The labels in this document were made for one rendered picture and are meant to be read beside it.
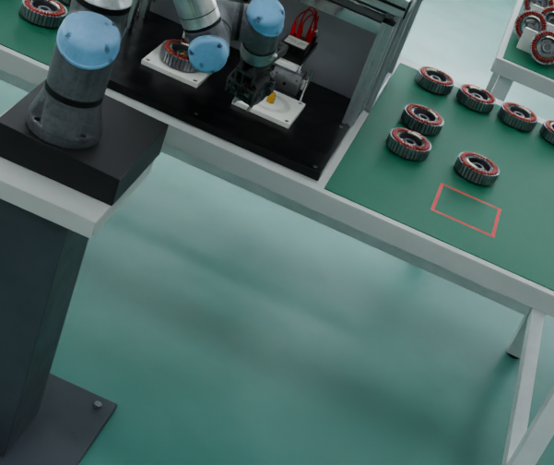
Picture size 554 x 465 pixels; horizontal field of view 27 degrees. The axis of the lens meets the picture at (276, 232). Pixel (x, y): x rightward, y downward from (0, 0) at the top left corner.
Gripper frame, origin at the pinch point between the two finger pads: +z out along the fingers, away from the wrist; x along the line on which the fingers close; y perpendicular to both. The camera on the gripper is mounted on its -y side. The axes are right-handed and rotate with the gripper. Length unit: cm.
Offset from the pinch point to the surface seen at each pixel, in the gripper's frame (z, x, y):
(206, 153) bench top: 10.1, -2.4, 12.8
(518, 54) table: 86, 36, -121
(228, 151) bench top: 7.6, 1.8, 10.5
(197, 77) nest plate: 16.8, -18.1, -6.3
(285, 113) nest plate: 17.3, 4.0, -12.0
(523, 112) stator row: 53, 49, -78
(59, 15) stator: 18, -55, 0
